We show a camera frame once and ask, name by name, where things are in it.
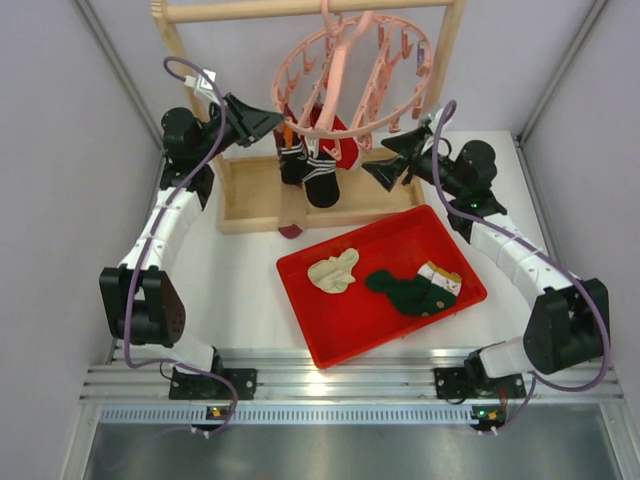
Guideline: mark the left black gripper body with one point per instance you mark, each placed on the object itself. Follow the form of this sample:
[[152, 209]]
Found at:
[[237, 126]]

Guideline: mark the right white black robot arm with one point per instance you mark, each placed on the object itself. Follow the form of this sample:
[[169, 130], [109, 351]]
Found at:
[[569, 319]]

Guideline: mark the red sock on hanger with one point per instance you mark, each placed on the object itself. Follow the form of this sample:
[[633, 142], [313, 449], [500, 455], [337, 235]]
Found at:
[[349, 151]]

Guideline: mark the beige purple striped sock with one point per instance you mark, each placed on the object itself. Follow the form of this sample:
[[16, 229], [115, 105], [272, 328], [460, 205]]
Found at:
[[292, 211]]

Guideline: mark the white patterned sock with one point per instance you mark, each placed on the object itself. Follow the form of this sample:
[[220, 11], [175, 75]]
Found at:
[[449, 281]]

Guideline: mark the cream yellow sock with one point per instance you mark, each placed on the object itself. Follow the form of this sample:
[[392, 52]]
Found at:
[[334, 275]]

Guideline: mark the red plastic tray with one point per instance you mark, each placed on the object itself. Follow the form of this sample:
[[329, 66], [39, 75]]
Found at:
[[408, 273]]

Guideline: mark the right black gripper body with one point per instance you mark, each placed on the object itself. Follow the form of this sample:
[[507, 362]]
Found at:
[[423, 164]]

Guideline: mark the aluminium mounting rail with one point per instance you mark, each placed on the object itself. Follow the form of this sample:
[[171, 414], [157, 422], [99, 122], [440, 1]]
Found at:
[[284, 386]]

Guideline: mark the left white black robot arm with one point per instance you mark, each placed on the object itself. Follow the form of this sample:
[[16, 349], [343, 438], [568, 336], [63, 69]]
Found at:
[[142, 306]]

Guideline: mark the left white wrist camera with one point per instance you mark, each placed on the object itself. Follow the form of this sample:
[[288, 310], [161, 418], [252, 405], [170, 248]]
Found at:
[[202, 88]]

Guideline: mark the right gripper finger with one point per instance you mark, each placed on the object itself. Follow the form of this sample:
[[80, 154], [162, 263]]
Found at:
[[409, 144], [387, 172]]

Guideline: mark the pink round clip hanger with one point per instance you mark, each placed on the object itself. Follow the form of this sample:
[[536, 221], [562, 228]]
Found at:
[[354, 76]]

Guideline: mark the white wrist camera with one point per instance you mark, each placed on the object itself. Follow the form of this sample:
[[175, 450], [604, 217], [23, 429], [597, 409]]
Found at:
[[202, 88], [430, 122]]

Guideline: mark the wooden hanger rack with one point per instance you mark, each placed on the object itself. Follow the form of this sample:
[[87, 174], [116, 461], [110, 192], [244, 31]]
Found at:
[[249, 177]]

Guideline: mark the black white striped sock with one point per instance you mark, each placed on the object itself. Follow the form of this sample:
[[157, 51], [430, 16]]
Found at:
[[292, 160]]

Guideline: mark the dark green sock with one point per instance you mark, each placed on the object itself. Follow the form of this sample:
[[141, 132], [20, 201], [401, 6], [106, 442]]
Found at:
[[411, 297]]

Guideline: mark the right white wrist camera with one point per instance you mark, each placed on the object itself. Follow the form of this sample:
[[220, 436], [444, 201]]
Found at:
[[430, 122]]

